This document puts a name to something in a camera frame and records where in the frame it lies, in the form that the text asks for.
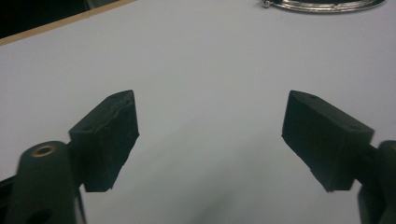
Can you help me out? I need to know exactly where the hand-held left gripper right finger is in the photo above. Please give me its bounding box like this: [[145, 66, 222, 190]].
[[281, 90, 375, 193]]

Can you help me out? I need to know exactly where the white table cover board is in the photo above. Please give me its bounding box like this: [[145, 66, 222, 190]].
[[0, 0, 396, 224]]

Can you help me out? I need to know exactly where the metal pan with black handle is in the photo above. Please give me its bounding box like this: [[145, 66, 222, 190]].
[[262, 0, 387, 14]]

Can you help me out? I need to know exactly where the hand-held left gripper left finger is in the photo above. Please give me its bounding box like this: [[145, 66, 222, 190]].
[[68, 90, 140, 193]]

